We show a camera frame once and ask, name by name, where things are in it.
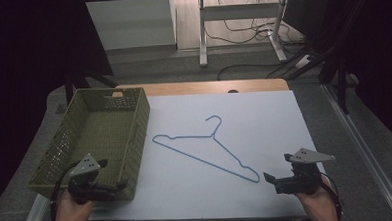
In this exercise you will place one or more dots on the white table mat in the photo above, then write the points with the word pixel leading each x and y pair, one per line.
pixel 251 121

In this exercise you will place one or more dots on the person's right hand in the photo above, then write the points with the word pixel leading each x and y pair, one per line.
pixel 316 200

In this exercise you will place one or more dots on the white panel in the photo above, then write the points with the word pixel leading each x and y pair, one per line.
pixel 130 23

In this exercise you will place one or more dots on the small black knob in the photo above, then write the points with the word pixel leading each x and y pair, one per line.
pixel 233 91

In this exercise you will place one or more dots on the olive green plastic basket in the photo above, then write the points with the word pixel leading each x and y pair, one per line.
pixel 111 127

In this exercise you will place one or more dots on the white power strip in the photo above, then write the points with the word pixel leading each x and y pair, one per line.
pixel 303 61

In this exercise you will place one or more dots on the white metal desk frame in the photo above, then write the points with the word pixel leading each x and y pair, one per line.
pixel 239 11

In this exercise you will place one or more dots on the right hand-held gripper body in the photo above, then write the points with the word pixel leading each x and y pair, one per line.
pixel 303 177

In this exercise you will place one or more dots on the person's left hand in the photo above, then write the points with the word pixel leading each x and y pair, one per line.
pixel 71 209

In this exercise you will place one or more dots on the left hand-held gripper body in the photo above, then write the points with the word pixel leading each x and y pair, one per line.
pixel 85 182

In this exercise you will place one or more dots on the black metal stand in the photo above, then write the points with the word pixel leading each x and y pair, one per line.
pixel 341 84
pixel 79 80

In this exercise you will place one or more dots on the aluminium floor rail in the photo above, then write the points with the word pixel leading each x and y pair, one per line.
pixel 362 143
pixel 33 217

